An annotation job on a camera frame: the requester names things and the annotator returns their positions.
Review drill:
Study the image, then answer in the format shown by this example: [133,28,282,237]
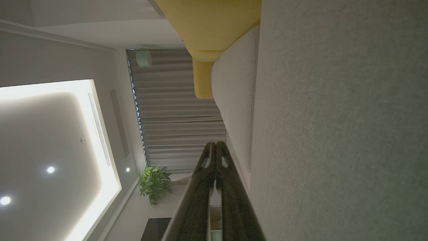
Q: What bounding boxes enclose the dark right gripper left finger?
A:
[162,142,216,241]

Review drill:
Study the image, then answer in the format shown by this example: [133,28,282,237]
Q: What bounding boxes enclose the small yellow sofa back cushion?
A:
[193,58,215,99]

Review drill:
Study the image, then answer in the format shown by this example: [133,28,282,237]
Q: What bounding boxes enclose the long white ceiling air vent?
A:
[87,92,112,167]

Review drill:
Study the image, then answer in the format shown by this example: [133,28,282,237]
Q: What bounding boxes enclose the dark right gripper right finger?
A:
[216,141,266,241]

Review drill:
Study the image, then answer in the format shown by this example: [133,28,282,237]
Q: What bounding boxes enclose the grey pleated curtain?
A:
[126,49,228,173]

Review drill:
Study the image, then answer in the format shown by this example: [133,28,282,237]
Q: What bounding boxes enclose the black flat television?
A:
[141,218,172,241]

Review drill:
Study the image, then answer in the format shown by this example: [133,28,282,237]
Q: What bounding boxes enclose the large yellow sofa back cushion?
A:
[154,0,262,63]

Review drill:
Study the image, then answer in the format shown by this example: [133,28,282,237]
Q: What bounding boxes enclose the large grey seat cushion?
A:
[249,0,428,241]

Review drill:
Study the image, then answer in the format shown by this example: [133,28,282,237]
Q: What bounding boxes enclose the green leafy indoor tree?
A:
[138,163,192,207]

